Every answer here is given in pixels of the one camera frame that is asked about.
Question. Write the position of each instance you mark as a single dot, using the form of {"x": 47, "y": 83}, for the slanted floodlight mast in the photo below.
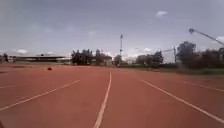
{"x": 206, "y": 35}

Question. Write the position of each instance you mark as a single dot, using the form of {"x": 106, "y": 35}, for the clump of dark trees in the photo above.
{"x": 196, "y": 56}

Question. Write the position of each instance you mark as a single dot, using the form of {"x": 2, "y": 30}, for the small dark object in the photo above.
{"x": 49, "y": 68}

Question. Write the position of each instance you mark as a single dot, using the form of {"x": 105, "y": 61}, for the red running track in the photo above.
{"x": 133, "y": 103}

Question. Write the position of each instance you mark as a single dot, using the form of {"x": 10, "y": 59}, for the grass strip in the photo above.
{"x": 200, "y": 70}

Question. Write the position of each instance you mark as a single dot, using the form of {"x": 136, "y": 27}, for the pale pole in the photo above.
{"x": 174, "y": 55}

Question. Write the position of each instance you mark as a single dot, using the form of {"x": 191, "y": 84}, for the row of dark trees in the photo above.
{"x": 85, "y": 57}

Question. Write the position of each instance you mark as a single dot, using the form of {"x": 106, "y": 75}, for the tall floodlight mast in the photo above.
{"x": 121, "y": 45}

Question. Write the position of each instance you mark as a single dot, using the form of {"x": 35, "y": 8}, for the group of trees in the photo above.
{"x": 151, "y": 59}

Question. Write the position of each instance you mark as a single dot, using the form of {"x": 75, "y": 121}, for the roofed grandstand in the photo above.
{"x": 40, "y": 58}

